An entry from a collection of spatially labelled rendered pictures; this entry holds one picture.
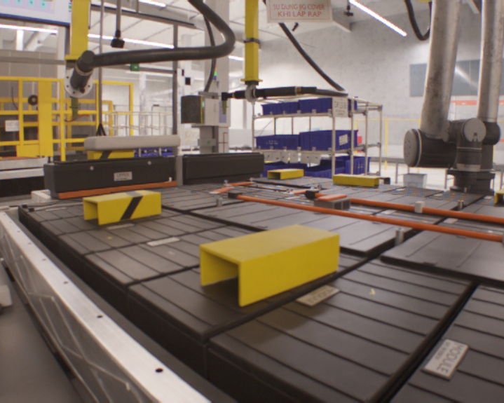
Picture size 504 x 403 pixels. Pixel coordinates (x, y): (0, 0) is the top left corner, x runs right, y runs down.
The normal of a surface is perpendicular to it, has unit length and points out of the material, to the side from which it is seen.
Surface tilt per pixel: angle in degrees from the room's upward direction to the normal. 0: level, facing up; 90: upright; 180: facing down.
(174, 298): 0
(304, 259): 90
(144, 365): 0
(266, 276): 90
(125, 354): 0
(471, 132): 90
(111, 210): 90
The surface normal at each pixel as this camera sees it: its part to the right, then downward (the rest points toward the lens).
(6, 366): 0.00, -0.99
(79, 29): 0.51, 0.14
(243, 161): 0.70, 0.11
